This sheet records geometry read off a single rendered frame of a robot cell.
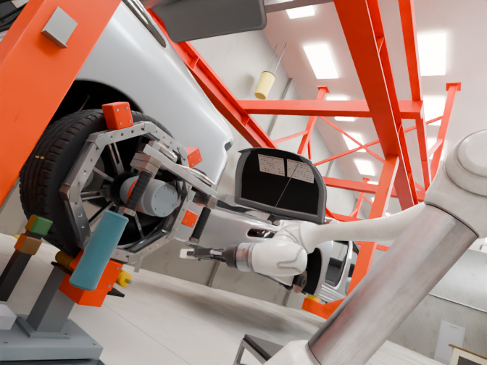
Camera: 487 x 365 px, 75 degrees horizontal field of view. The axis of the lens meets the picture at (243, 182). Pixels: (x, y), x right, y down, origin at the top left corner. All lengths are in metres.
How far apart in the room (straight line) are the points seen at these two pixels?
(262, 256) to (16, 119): 0.76
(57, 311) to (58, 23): 1.03
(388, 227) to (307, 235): 0.29
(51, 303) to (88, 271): 0.35
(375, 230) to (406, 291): 0.27
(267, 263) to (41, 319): 0.92
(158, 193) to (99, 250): 0.27
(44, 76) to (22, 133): 0.17
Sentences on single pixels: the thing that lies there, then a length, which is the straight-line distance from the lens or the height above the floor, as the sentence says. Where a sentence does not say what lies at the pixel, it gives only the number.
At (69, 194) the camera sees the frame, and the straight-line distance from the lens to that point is 1.20.
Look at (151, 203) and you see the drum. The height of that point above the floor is 0.82.
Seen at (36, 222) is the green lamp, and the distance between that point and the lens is 0.91.
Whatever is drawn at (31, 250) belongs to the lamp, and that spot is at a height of 0.58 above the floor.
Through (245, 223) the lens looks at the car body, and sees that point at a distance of 3.80.
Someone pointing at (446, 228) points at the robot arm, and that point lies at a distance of 0.67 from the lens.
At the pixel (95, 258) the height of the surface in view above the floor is 0.58.
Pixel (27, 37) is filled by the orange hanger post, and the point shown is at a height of 1.06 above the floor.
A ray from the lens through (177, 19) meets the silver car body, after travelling 3.94.
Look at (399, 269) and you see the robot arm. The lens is 0.66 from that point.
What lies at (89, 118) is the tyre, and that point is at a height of 1.02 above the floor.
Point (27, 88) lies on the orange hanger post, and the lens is 1.04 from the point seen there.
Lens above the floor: 0.72
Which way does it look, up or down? 14 degrees up
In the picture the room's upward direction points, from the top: 22 degrees clockwise
